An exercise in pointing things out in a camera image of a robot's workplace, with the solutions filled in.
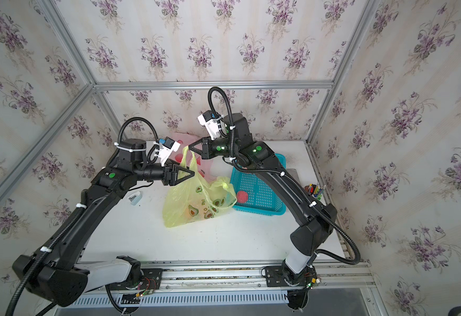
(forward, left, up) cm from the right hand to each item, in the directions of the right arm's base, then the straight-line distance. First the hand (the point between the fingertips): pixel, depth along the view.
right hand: (194, 147), depth 64 cm
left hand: (-5, +1, -7) cm, 9 cm away
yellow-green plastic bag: (-9, +1, -21) cm, 23 cm away
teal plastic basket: (+2, -28, -39) cm, 48 cm away
